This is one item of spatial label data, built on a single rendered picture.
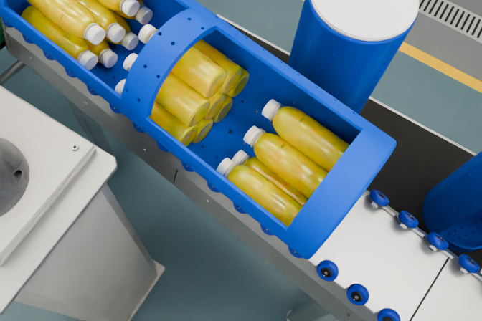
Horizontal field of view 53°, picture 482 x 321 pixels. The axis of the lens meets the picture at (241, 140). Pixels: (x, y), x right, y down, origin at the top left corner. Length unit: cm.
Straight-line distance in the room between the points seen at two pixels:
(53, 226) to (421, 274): 76
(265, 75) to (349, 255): 43
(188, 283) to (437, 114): 137
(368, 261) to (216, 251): 100
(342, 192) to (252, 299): 122
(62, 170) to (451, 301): 83
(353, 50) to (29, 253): 85
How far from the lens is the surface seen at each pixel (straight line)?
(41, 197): 88
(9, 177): 86
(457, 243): 208
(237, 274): 200
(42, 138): 93
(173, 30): 93
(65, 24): 111
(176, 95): 96
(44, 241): 89
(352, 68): 132
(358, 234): 112
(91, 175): 90
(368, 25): 125
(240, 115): 113
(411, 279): 114
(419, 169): 213
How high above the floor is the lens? 197
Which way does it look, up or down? 66 degrees down
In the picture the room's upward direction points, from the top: 8 degrees clockwise
